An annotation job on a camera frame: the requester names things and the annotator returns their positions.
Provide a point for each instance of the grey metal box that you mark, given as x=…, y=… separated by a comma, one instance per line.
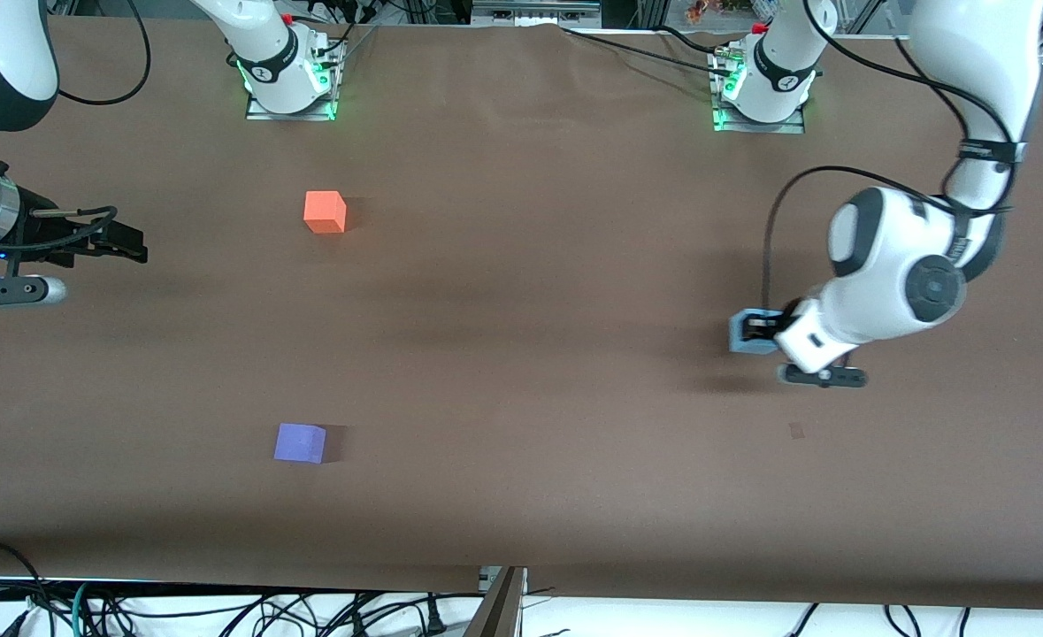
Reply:
x=530, y=11

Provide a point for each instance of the purple foam block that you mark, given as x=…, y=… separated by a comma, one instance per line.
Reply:
x=298, y=442

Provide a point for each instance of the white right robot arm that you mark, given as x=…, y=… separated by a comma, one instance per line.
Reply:
x=264, y=44

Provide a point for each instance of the small orange object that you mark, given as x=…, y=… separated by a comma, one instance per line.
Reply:
x=702, y=9

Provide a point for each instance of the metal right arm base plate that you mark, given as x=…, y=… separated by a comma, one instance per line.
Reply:
x=326, y=108

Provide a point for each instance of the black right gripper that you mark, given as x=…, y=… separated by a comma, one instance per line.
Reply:
x=50, y=237

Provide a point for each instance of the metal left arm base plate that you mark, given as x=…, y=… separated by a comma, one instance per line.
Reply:
x=724, y=125

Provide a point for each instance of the brown table cover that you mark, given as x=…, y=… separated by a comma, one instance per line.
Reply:
x=530, y=398

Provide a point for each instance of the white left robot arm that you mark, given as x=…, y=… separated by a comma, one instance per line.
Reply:
x=893, y=265

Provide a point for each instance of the light blue foam block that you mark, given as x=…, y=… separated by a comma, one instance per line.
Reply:
x=738, y=341

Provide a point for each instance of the aluminium profile post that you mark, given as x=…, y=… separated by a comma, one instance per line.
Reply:
x=499, y=610

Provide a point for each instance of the orange foam block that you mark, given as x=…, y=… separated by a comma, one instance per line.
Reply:
x=325, y=212

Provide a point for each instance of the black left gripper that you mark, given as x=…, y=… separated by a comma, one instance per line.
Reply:
x=770, y=326

